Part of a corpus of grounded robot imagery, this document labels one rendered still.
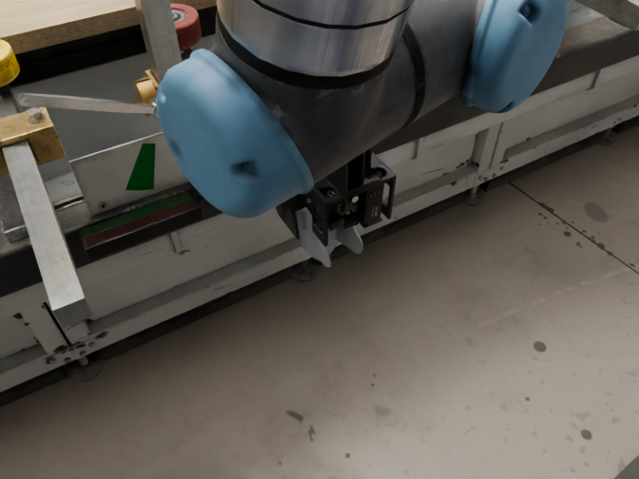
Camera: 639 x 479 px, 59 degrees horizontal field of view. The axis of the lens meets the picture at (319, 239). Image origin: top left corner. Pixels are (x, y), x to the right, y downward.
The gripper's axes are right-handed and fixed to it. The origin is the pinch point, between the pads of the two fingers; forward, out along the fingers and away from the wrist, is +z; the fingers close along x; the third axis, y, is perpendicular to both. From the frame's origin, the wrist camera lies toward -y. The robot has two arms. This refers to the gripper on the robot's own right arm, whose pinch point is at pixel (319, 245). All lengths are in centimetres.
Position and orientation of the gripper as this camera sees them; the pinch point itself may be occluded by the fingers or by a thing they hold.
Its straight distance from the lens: 60.9
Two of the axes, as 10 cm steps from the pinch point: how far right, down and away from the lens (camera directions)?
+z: 0.0, 6.8, 7.3
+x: 8.7, -3.7, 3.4
